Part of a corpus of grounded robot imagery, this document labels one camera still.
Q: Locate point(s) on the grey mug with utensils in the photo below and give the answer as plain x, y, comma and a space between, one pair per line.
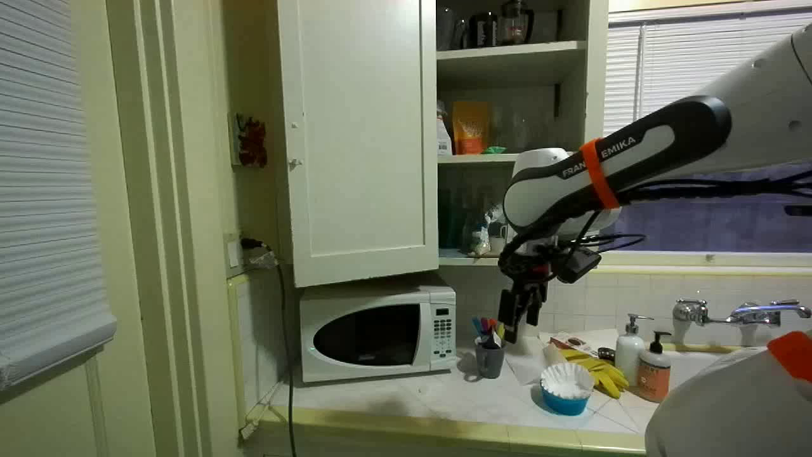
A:
487, 346

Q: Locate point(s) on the white window blind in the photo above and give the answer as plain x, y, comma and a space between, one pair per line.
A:
50, 282

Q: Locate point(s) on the white soap pump bottle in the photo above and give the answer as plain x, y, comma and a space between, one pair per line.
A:
626, 348

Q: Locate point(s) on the yellow rubber gloves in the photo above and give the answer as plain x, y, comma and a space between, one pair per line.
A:
606, 377

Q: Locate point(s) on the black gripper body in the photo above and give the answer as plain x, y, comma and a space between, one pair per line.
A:
533, 262

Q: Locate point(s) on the orange soap pump bottle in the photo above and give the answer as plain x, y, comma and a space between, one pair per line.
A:
652, 371

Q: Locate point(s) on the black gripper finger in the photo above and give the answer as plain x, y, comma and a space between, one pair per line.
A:
508, 316
533, 302

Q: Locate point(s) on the blue bowl with coffee filters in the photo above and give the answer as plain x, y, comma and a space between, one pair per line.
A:
563, 389

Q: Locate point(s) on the white upper cabinet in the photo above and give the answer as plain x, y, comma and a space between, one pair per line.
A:
538, 69

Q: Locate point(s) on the white microwave oven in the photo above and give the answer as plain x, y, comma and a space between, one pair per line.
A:
371, 332

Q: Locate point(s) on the chrome sink faucet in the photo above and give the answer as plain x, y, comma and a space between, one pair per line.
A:
743, 316

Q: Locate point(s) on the white open cabinet door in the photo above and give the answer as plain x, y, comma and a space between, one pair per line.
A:
357, 87

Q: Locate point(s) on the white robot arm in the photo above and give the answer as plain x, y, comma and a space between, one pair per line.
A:
713, 144

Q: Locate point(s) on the orange bag on shelf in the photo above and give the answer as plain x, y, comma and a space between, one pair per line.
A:
469, 129

